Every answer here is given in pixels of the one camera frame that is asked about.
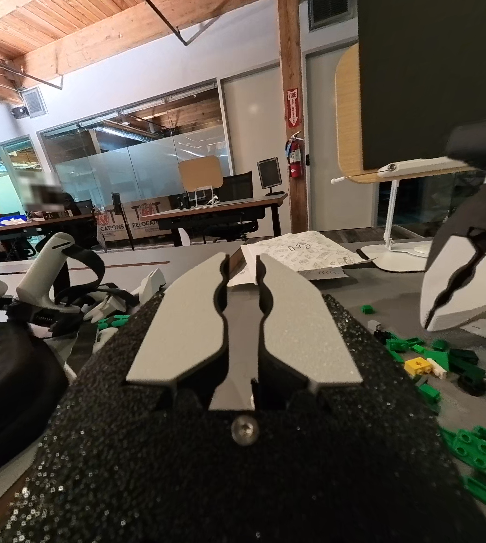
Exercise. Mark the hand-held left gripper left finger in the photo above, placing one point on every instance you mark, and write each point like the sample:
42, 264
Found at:
183, 331

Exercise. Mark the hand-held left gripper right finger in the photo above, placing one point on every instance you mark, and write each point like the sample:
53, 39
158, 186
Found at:
306, 335

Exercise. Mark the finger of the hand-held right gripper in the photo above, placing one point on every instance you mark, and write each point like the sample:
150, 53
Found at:
476, 292
442, 271

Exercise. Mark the grey desk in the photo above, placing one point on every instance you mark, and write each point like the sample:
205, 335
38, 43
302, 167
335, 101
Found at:
395, 297

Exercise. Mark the brown office desk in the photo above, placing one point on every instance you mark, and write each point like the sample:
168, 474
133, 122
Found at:
217, 208
22, 225

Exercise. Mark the white desk lamp board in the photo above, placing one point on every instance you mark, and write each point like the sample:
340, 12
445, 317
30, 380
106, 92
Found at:
416, 85

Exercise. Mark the white plastic part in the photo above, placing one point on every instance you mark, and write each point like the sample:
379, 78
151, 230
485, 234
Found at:
152, 284

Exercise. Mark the small grey piece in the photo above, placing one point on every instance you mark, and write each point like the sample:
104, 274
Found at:
374, 325

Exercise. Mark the green plastic parts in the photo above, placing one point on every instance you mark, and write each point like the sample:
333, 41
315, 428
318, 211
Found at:
113, 322

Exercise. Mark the white printed paper bag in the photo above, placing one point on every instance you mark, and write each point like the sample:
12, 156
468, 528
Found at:
302, 254

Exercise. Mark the small white brick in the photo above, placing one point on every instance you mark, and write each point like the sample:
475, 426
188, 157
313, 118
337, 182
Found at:
438, 373

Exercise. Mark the yellow brick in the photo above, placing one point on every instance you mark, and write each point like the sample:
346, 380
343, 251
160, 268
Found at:
416, 365

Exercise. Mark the printed cardboard box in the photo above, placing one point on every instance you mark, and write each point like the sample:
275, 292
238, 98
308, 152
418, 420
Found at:
141, 220

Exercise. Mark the pile of green bricks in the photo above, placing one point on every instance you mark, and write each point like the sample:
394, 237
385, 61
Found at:
467, 443

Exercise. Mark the black office chair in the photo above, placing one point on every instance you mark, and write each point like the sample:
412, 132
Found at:
234, 186

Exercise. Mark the wooden-backed screen on stand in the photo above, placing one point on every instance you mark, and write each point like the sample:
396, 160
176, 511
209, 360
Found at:
200, 172

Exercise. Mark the small black monitor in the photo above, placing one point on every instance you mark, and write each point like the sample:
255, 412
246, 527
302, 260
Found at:
269, 173

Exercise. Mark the red fire extinguisher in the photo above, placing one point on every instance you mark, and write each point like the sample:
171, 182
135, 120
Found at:
296, 163

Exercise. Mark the black ribbed object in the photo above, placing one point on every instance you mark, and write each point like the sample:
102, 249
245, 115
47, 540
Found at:
10, 381

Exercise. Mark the high vent grille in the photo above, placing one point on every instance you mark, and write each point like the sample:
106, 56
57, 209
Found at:
332, 15

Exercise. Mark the red wall sign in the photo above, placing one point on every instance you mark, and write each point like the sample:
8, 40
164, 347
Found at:
294, 108

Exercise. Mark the wooden post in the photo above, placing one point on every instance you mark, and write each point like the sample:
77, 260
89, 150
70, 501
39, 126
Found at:
291, 63

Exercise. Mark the wall air vent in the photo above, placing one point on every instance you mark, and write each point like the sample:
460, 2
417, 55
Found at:
35, 102

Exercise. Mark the black wall speaker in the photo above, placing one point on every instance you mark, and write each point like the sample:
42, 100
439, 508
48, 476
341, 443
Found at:
19, 111

